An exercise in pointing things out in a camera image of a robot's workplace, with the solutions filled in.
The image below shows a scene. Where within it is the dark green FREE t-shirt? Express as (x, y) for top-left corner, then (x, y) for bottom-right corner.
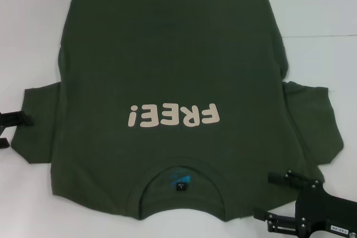
(10, 0), (344, 222)

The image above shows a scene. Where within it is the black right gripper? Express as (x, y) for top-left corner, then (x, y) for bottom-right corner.
(253, 170), (357, 238)

